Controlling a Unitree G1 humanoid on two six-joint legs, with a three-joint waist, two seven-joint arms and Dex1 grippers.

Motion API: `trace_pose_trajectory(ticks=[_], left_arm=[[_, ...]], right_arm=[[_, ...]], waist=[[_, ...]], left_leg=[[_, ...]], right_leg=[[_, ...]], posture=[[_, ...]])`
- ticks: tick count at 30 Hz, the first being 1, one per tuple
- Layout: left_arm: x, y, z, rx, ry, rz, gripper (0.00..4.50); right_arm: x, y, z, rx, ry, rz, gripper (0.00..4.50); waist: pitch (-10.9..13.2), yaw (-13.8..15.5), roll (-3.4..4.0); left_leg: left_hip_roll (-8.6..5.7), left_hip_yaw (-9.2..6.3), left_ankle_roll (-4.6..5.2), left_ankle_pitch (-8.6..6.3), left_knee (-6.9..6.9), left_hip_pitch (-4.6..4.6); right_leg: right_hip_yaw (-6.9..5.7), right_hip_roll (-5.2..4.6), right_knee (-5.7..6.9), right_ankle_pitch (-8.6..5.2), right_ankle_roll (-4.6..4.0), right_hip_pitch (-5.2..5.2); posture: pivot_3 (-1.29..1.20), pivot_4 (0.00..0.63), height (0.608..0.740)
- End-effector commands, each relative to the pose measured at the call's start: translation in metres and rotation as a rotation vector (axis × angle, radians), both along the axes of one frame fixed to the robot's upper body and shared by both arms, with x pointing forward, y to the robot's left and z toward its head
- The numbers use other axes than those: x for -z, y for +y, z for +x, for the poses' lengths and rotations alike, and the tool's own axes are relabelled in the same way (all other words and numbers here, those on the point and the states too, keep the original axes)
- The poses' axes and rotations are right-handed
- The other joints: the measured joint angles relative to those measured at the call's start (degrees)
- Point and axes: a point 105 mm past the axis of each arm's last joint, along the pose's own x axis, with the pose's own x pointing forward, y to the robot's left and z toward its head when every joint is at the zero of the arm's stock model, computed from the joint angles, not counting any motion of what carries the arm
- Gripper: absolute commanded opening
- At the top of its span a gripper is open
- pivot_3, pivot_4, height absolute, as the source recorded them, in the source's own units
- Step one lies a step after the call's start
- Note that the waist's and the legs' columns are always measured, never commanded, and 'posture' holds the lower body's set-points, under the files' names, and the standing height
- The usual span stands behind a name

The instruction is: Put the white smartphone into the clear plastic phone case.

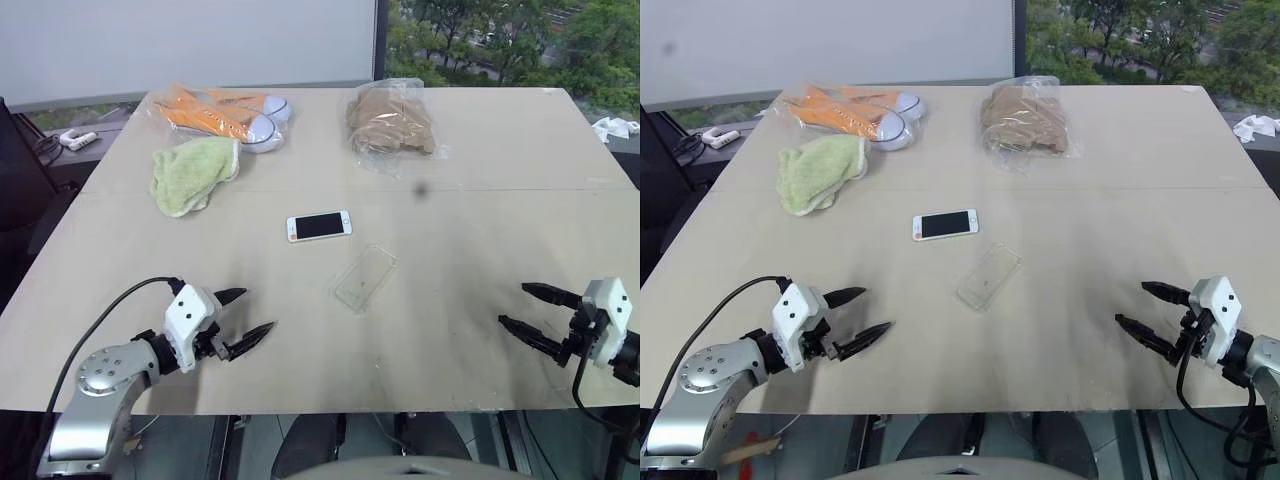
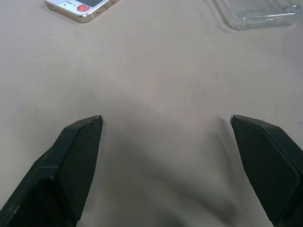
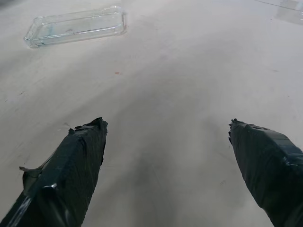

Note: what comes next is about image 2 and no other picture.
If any white and gold smartphone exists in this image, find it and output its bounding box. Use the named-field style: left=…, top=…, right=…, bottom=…
left=44, top=0, right=121, bottom=24

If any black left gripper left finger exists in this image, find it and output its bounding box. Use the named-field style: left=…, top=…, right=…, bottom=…
left=0, top=115, right=104, bottom=227

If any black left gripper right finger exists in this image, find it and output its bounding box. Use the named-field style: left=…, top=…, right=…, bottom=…
left=230, top=114, right=303, bottom=227

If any clear transparent phone case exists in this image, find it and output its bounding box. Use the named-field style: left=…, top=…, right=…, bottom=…
left=211, top=0, right=302, bottom=31

